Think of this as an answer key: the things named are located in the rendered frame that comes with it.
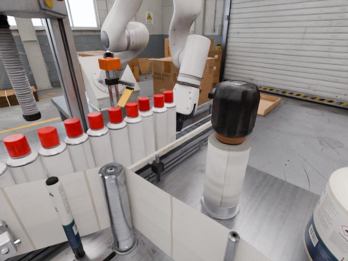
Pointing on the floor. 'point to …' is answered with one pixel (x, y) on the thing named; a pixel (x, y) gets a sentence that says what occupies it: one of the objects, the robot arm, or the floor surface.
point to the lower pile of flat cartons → (7, 98)
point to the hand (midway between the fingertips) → (178, 126)
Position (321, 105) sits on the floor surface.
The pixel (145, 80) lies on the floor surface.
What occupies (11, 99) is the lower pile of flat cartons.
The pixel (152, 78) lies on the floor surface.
